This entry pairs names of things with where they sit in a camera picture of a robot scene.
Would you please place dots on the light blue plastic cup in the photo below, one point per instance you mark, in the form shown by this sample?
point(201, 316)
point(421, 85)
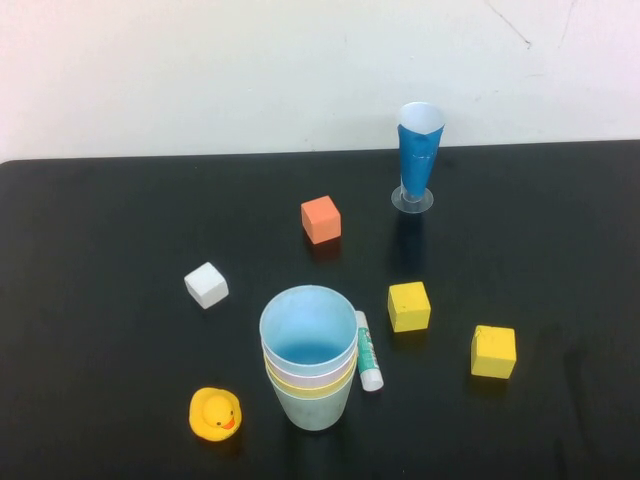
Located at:
point(307, 325)

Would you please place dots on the pink plastic cup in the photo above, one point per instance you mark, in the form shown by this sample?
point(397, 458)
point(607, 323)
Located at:
point(300, 376)

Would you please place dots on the yellow plastic cup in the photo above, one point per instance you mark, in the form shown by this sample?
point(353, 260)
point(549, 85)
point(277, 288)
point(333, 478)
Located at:
point(320, 389)

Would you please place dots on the orange foam cube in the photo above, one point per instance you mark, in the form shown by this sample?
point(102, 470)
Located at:
point(320, 222)

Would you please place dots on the yellow foam cube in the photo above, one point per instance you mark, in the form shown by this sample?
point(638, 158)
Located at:
point(493, 352)
point(409, 307)

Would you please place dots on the white foam cube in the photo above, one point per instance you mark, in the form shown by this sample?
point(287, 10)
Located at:
point(205, 287)

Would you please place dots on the white green glue stick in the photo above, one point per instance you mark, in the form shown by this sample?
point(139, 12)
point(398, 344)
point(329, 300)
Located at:
point(370, 362)

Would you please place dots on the blue taped cone glass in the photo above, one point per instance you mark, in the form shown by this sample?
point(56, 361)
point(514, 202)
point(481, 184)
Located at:
point(417, 150)

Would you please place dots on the green plastic cup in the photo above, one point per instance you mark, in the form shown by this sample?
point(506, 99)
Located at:
point(312, 412)

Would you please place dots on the yellow rubber duck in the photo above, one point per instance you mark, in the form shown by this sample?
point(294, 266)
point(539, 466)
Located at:
point(216, 415)

